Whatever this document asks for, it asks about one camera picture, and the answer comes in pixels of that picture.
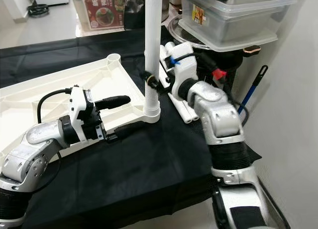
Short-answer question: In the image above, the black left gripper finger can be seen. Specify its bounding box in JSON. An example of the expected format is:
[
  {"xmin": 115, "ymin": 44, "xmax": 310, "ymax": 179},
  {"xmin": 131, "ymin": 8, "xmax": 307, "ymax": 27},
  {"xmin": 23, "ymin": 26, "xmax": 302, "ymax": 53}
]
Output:
[
  {"xmin": 107, "ymin": 121, "xmax": 151, "ymax": 143},
  {"xmin": 94, "ymin": 95, "xmax": 132, "ymax": 111}
]

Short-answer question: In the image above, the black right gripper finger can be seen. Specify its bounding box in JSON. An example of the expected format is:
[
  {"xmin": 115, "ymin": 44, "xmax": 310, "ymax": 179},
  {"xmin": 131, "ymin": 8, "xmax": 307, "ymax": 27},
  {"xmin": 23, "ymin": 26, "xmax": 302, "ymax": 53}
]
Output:
[{"xmin": 144, "ymin": 70, "xmax": 165, "ymax": 89}]

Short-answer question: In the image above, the clear bin orange lid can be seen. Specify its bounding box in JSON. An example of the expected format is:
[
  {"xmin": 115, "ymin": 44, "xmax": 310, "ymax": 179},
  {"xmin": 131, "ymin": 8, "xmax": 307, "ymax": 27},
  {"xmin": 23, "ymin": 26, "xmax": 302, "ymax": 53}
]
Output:
[{"xmin": 72, "ymin": 0, "xmax": 127, "ymax": 33}]

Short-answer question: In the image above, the black right arm cable red connector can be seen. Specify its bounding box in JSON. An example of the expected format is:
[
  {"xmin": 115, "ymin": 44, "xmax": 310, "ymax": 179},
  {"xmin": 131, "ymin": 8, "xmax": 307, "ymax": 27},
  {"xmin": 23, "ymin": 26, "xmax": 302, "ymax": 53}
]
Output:
[{"xmin": 171, "ymin": 53, "xmax": 249, "ymax": 125}]

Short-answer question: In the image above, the black cable coil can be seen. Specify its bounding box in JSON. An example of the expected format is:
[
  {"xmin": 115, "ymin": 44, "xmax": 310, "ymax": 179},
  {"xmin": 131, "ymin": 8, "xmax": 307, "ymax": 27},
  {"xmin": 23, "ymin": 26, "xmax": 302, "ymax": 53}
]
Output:
[{"xmin": 27, "ymin": 3, "xmax": 49, "ymax": 17}]

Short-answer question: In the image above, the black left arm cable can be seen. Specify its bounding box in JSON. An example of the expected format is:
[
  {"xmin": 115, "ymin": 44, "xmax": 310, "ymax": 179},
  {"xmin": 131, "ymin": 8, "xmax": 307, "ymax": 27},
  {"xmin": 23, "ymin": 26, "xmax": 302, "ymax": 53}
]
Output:
[{"xmin": 37, "ymin": 87, "xmax": 75, "ymax": 124}]

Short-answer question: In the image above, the white plastic table leg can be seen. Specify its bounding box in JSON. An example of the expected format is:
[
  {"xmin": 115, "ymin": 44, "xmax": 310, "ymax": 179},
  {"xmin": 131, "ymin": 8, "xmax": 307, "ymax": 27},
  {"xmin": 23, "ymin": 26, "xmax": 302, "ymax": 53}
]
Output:
[
  {"xmin": 166, "ymin": 40, "xmax": 199, "ymax": 118},
  {"xmin": 142, "ymin": 0, "xmax": 164, "ymax": 124},
  {"xmin": 164, "ymin": 40, "xmax": 195, "ymax": 121},
  {"xmin": 160, "ymin": 43, "xmax": 189, "ymax": 124}
]

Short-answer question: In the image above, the clear plastic storage box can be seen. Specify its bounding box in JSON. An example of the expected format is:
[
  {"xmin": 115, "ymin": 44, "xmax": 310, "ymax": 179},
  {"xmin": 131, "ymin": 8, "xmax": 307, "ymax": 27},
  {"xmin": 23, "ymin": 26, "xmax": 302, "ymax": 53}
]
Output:
[{"xmin": 178, "ymin": 0, "xmax": 299, "ymax": 52}]

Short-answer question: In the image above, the black tablecloth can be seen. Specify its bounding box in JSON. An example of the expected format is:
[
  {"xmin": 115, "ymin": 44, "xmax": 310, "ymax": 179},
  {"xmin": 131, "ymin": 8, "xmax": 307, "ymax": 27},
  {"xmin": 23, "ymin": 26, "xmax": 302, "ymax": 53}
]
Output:
[{"xmin": 0, "ymin": 25, "xmax": 261, "ymax": 229}]

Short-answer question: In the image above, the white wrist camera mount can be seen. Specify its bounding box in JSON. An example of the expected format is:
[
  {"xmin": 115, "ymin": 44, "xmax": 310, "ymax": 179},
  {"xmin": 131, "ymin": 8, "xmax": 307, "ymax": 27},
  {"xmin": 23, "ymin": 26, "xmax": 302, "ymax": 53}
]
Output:
[
  {"xmin": 69, "ymin": 86, "xmax": 95, "ymax": 140},
  {"xmin": 166, "ymin": 40, "xmax": 199, "ymax": 98}
]

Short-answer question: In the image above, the shiny black round container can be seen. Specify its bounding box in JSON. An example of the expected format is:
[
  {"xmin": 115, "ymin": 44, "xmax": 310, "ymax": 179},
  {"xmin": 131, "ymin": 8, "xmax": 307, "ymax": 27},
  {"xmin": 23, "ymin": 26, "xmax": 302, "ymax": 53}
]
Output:
[{"xmin": 122, "ymin": 0, "xmax": 172, "ymax": 28}]

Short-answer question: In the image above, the red food poster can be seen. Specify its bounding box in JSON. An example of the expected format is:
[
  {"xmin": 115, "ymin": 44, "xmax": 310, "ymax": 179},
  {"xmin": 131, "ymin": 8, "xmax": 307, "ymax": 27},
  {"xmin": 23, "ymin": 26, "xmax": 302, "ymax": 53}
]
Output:
[{"xmin": 83, "ymin": 0, "xmax": 125, "ymax": 30}]

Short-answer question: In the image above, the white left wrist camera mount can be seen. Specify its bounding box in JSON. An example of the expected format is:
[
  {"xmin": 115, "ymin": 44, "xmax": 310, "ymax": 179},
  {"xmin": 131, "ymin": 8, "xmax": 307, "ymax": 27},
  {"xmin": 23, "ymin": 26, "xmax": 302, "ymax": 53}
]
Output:
[{"xmin": 69, "ymin": 86, "xmax": 95, "ymax": 140}]

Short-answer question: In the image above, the white upright panel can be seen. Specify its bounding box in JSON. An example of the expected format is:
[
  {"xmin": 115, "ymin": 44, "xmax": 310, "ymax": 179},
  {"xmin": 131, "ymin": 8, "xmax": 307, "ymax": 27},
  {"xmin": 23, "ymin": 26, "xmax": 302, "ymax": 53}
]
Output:
[{"xmin": 5, "ymin": 0, "xmax": 30, "ymax": 21}]

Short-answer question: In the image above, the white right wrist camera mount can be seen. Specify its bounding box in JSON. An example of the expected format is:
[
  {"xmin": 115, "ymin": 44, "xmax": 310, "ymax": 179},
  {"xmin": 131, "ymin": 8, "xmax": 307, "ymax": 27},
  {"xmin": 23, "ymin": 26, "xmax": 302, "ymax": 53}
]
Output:
[{"xmin": 166, "ymin": 40, "xmax": 199, "ymax": 98}]

